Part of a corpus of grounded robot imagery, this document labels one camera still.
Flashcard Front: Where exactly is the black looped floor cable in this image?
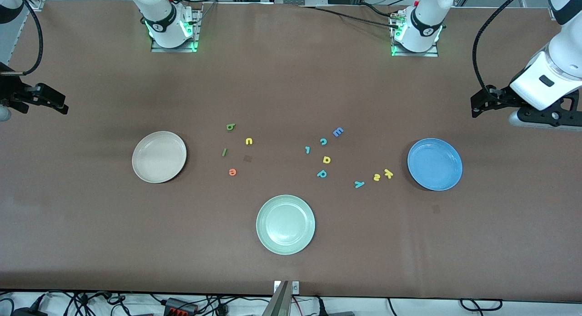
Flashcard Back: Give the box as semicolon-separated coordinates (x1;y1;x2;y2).
459;298;503;312

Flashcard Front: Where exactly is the pale green plate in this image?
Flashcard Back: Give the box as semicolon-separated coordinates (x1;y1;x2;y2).
256;195;316;256

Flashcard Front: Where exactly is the beige brown plate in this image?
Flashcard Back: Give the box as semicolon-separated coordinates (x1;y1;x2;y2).
132;131;187;184

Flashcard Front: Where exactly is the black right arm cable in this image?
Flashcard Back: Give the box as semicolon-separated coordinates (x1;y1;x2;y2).
13;0;45;75

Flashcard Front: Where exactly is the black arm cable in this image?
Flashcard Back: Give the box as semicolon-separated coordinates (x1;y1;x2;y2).
472;0;530;96
13;0;45;75

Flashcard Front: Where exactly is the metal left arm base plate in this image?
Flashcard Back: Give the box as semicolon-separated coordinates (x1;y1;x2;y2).
390;9;440;58

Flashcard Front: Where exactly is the black table cable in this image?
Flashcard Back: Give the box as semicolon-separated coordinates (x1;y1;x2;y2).
359;1;401;17
302;5;401;30

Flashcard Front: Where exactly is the black left camera bracket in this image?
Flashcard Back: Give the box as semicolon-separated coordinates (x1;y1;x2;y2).
516;90;582;128

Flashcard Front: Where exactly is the blue plate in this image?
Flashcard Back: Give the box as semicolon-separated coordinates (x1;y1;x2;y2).
407;138;463;191

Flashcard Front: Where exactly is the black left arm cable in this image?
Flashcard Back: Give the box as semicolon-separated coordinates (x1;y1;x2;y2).
472;0;530;96

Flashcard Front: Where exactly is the black orange power strip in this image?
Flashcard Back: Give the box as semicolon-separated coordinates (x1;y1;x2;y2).
164;298;199;316

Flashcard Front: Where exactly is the aluminium camera post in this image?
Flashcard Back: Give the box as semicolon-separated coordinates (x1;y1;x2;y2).
261;281;301;316

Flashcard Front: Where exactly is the perforated metal edge strip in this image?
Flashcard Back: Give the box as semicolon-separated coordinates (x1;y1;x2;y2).
7;9;30;66

